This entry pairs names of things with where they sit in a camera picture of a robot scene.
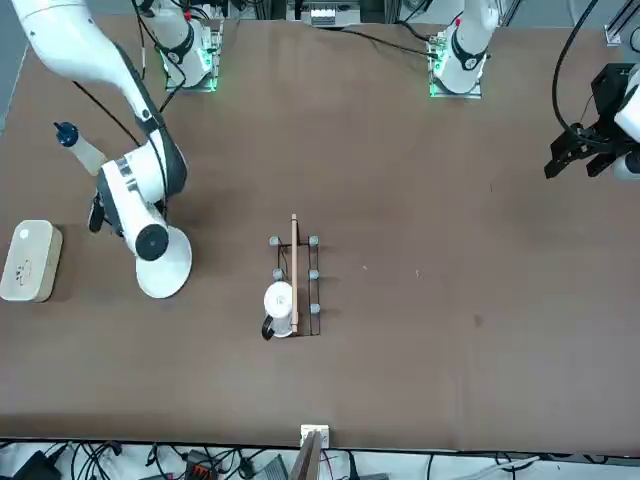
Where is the black power adapter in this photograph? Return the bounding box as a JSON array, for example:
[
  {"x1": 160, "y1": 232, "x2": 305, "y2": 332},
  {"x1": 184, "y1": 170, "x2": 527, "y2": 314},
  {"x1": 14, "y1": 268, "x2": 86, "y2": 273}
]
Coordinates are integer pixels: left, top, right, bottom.
[{"x1": 12, "y1": 449, "x2": 64, "y2": 480}]

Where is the white mug black handle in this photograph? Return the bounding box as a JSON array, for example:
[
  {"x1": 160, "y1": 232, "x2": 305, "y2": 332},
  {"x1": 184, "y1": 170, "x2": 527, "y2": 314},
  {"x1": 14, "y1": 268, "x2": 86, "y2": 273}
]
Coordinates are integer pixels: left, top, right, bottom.
[{"x1": 259, "y1": 281, "x2": 296, "y2": 341}]

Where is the aluminium frame rail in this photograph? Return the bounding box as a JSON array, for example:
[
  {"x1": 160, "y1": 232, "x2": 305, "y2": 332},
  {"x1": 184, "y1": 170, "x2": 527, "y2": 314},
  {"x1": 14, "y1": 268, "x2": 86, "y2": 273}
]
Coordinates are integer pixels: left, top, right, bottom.
[{"x1": 603, "y1": 8, "x2": 632, "y2": 47}]

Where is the beige lidded box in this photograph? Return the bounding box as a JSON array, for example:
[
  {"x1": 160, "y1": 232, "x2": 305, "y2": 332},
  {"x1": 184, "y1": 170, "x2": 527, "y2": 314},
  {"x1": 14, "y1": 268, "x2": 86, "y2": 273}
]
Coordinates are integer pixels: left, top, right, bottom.
[{"x1": 0, "y1": 219, "x2": 65, "y2": 304}]

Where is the aluminium frame post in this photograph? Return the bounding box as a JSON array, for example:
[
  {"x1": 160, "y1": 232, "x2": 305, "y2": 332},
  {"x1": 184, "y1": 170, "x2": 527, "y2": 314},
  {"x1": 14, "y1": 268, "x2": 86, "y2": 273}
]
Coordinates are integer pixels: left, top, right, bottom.
[{"x1": 292, "y1": 423, "x2": 332, "y2": 480}]

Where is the black wire cup rack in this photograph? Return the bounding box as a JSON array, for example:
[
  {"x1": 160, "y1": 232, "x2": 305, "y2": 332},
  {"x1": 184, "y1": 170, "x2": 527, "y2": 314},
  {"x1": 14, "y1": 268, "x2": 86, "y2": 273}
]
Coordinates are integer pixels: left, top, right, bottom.
[{"x1": 267, "y1": 213, "x2": 324, "y2": 339}]

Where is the orange and black device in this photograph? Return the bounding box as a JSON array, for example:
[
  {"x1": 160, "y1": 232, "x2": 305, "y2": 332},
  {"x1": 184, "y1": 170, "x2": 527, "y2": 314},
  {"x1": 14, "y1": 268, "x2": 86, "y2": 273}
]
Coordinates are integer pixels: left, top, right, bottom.
[{"x1": 184, "y1": 449, "x2": 221, "y2": 480}]

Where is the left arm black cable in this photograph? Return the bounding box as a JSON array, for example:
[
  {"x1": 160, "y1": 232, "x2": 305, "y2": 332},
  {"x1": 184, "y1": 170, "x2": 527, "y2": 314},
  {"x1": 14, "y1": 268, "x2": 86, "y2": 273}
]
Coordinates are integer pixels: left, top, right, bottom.
[{"x1": 551, "y1": 0, "x2": 601, "y2": 146}]

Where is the left arm's black gripper body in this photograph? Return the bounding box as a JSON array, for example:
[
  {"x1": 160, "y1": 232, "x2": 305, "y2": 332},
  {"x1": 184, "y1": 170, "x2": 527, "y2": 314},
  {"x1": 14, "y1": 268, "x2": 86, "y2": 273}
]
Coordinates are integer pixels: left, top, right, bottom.
[{"x1": 569, "y1": 63, "x2": 632, "y2": 151}]

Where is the black cable across table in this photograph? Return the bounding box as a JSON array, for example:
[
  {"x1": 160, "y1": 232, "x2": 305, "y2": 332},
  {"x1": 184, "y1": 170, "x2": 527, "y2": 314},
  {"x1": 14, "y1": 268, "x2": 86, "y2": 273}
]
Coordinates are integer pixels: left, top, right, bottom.
[{"x1": 339, "y1": 25, "x2": 434, "y2": 55}]

